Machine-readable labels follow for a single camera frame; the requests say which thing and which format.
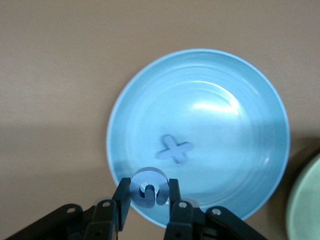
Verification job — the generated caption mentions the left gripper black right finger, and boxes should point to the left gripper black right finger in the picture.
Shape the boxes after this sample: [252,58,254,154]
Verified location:
[163,178,268,240]

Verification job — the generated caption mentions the green plate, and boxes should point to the green plate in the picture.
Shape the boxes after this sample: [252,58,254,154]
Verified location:
[284,152,320,240]

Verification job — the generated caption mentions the brown table cover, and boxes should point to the brown table cover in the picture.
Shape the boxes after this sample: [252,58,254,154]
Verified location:
[0,0,320,240]

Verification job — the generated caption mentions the blue plate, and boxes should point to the blue plate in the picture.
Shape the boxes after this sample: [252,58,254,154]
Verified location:
[106,48,291,229]

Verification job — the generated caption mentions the blue letter X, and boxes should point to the blue letter X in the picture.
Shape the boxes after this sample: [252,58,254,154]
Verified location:
[156,134,194,165]

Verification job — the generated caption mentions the blue letter G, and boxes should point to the blue letter G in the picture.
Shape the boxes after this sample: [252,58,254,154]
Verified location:
[130,166,171,209]

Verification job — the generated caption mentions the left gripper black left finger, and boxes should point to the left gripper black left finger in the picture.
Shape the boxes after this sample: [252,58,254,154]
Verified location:
[4,177,132,240]

